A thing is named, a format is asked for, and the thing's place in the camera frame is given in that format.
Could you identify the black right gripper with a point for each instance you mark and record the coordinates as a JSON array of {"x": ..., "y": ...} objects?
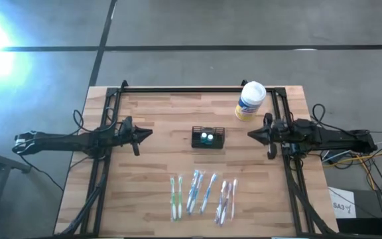
[{"x": 280, "y": 132}]

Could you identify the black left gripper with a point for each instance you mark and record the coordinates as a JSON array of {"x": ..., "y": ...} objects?
[{"x": 128, "y": 132}]

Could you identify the teal toothpaste tube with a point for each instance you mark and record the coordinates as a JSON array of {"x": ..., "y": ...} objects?
[{"x": 204, "y": 135}]

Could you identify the pink single toothbrush pack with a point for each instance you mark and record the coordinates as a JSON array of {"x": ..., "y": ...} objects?
[{"x": 233, "y": 199}]

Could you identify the green toothbrush twin pack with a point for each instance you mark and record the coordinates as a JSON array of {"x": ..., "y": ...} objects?
[{"x": 173, "y": 202}]

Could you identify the purple toothbrush twin pack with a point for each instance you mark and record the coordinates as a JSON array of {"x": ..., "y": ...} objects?
[{"x": 223, "y": 202}]

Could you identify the blue toothbrush twin pack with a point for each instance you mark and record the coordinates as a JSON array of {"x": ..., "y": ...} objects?
[{"x": 193, "y": 192}]

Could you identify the blue single toothbrush pack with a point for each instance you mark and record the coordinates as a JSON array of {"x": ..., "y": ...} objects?
[{"x": 207, "y": 194}]

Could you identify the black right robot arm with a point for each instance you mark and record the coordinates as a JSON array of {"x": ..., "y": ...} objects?
[{"x": 337, "y": 139}]

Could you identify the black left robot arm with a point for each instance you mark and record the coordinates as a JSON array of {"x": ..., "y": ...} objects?
[{"x": 61, "y": 141}]

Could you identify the Lysol wipes canister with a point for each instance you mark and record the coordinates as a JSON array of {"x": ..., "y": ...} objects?
[{"x": 252, "y": 94}]

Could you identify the white paper sign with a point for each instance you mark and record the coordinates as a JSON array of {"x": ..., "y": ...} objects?
[{"x": 342, "y": 206}]

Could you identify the black metal stand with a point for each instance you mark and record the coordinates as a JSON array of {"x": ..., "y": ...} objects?
[{"x": 8, "y": 164}]

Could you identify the black case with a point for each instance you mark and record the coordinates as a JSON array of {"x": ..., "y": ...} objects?
[{"x": 370, "y": 227}]

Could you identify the black metal table frame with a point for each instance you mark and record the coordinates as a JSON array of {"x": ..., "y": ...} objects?
[{"x": 194, "y": 90}]

